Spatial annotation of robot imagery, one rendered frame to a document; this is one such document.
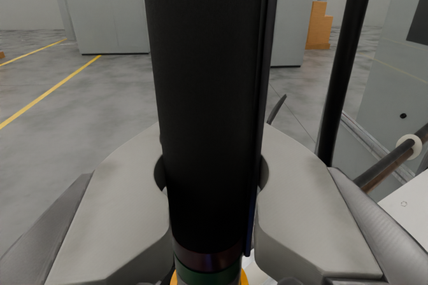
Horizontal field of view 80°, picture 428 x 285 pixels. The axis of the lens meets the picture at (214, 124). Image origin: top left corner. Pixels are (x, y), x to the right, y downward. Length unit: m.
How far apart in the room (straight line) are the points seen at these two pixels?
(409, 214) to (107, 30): 7.28
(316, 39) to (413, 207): 7.90
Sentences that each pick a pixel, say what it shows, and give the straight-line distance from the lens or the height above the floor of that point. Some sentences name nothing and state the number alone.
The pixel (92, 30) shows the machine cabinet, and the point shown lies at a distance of 7.59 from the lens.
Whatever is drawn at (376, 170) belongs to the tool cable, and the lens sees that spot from 0.30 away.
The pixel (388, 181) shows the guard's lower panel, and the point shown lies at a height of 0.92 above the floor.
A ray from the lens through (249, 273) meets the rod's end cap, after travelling 0.20.
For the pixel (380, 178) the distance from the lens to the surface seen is 0.32.
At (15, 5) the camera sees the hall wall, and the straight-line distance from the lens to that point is 14.25.
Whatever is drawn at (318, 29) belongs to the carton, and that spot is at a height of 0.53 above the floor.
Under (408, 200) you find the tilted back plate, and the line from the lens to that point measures 0.57.
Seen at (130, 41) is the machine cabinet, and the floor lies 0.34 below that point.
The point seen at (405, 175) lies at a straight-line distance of 1.15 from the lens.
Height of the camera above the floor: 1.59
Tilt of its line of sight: 28 degrees down
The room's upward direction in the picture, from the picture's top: straight up
